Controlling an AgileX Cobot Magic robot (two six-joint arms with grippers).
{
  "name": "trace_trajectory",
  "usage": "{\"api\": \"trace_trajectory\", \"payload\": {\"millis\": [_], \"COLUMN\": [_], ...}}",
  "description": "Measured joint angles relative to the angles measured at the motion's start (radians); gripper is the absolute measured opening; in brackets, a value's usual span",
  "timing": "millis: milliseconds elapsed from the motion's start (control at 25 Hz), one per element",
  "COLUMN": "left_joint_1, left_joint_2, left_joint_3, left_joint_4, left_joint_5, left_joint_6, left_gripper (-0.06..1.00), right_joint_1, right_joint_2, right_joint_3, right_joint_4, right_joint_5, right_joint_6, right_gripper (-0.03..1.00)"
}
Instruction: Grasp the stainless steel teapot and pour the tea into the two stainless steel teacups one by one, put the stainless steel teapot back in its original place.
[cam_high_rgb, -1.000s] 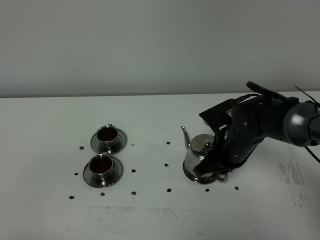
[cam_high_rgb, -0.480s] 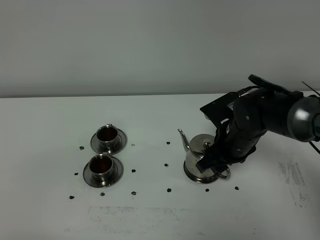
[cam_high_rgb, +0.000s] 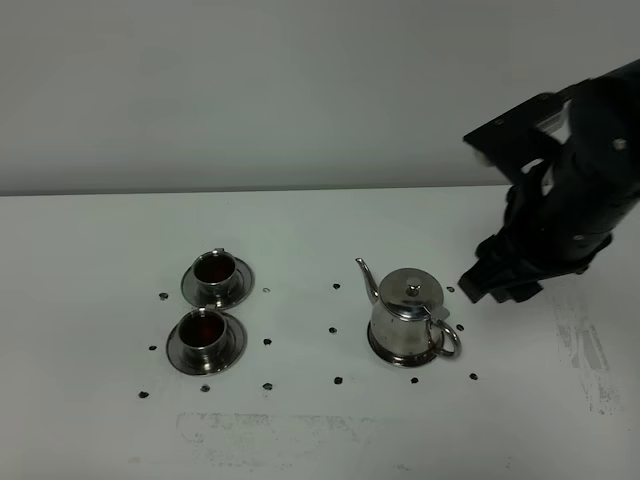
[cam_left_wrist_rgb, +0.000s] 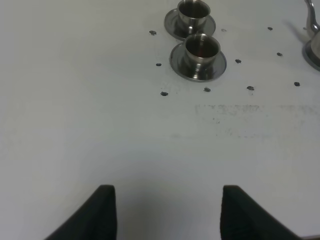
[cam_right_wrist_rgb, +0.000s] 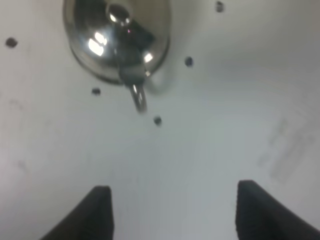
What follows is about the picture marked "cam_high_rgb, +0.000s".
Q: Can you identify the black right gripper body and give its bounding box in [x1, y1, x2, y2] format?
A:
[478, 74, 639, 280]

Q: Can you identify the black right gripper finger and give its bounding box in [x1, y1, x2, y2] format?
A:
[458, 249, 519, 302]
[489, 277, 543, 303]

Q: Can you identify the stainless steel teapot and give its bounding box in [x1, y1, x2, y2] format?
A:
[355, 258, 462, 359]

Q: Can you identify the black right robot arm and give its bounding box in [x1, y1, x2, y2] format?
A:
[458, 62, 639, 303]

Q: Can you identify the steel teapot saucer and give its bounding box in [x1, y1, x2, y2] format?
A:
[367, 324, 445, 368]

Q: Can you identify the far stainless steel teacup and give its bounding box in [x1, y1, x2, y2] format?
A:
[192, 248, 237, 296]

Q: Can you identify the stainless steel teacup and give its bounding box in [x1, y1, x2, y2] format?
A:
[192, 248, 237, 296]
[177, 308, 229, 353]

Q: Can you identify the near stainless steel teacup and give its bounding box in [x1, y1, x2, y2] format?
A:
[177, 308, 229, 353]

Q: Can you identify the near steel saucer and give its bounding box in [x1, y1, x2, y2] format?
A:
[165, 310, 247, 376]

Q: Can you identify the far steel saucer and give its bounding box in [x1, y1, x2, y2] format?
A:
[181, 258, 255, 310]

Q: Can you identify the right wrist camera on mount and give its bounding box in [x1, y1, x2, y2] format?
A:
[463, 80, 587, 185]

